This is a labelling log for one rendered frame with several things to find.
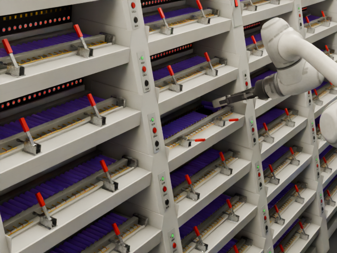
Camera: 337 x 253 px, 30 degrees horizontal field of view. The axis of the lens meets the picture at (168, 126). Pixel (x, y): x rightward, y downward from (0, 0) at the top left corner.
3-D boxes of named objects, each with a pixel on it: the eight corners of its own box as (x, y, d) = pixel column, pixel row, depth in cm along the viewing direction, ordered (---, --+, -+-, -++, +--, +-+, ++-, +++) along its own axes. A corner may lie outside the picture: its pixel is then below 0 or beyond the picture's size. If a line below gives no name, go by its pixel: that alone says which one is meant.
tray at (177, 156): (243, 125, 251) (246, 103, 248) (166, 174, 201) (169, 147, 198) (199, 112, 260) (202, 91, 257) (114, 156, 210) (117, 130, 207)
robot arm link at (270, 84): (273, 74, 225) (259, 79, 228) (281, 98, 225) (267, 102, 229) (283, 69, 232) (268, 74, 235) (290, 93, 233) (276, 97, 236)
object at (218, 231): (256, 215, 259) (261, 185, 254) (184, 283, 209) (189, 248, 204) (212, 199, 268) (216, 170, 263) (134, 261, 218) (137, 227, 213)
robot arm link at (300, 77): (291, 88, 235) (277, 58, 230) (331, 77, 226) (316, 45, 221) (285, 103, 226) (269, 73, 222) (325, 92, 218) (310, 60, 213)
